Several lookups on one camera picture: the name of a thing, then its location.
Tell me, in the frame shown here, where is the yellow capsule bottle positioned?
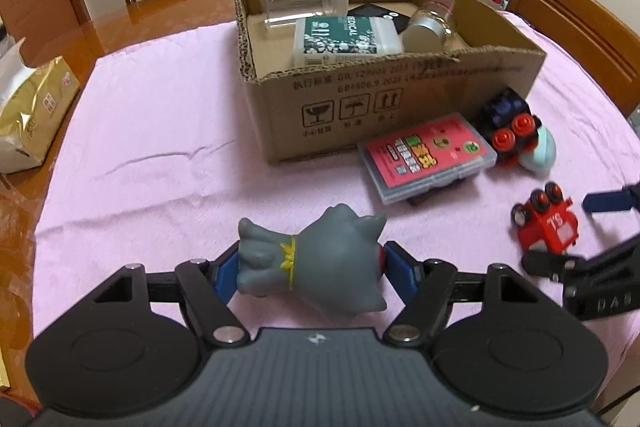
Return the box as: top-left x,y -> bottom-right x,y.
402,0 -> 458,52

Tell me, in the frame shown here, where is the grey toy figure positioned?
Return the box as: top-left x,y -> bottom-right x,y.
236,203 -> 388,314

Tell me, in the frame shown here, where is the cardboard box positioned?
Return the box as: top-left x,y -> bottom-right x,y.
233,0 -> 547,165

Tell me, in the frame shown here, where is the red toy car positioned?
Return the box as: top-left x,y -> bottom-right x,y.
511,181 -> 581,255

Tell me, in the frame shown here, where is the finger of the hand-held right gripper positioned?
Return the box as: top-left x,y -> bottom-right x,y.
582,186 -> 640,214
522,249 -> 593,285

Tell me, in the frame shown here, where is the pink table cloth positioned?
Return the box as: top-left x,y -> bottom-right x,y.
32,9 -> 640,343

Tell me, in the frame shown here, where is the pink card case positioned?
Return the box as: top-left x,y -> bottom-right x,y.
357,113 -> 497,206

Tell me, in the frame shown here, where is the black toy car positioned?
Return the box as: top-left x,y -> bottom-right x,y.
472,88 -> 543,168

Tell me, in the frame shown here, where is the gold tissue pack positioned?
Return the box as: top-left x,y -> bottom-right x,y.
0,38 -> 81,172

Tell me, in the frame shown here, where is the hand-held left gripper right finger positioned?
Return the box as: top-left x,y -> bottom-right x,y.
382,241 -> 553,348

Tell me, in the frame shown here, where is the black digital timer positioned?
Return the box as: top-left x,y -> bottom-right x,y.
347,3 -> 421,32

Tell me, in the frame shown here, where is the teal egg toy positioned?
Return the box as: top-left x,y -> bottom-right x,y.
519,127 -> 558,178

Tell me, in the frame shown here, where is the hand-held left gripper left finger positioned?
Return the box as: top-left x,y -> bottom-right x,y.
94,243 -> 252,349

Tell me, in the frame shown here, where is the white green-label bottle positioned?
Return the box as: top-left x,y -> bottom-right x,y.
292,16 -> 405,68

